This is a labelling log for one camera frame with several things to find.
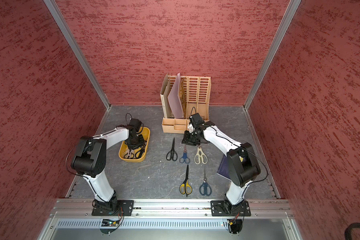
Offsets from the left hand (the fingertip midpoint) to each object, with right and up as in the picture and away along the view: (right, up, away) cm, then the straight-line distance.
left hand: (140, 147), depth 96 cm
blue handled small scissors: (+29, -6, -4) cm, 30 cm away
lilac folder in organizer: (+23, +28, +5) cm, 36 cm away
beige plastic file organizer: (+38, +38, +20) cm, 57 cm away
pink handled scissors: (-5, -3, -4) cm, 7 cm away
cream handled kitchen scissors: (+40, -5, -4) cm, 40 cm away
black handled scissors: (0, -3, -2) cm, 4 cm away
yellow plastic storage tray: (+3, +10, +3) cm, 11 cm away
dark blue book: (+53, -11, -9) cm, 55 cm away
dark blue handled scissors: (+41, -20, -15) cm, 48 cm away
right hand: (+29, +4, -8) cm, 30 cm away
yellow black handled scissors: (+30, -19, -16) cm, 39 cm away
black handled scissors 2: (+21, -4, -2) cm, 22 cm away
